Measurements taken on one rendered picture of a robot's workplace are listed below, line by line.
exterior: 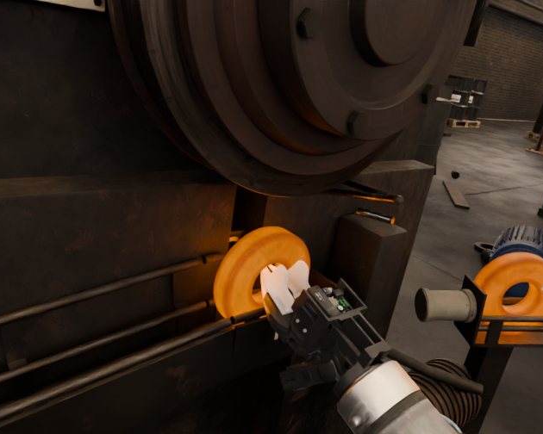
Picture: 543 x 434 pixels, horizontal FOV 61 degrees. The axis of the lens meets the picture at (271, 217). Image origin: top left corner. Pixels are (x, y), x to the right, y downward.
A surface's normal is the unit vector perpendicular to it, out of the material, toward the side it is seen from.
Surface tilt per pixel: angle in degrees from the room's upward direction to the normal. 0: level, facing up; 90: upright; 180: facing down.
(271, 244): 90
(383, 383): 30
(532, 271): 90
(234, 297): 90
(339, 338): 90
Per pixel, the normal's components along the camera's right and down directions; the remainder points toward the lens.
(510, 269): 0.06, 0.36
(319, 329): -0.77, 0.11
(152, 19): 0.62, 0.37
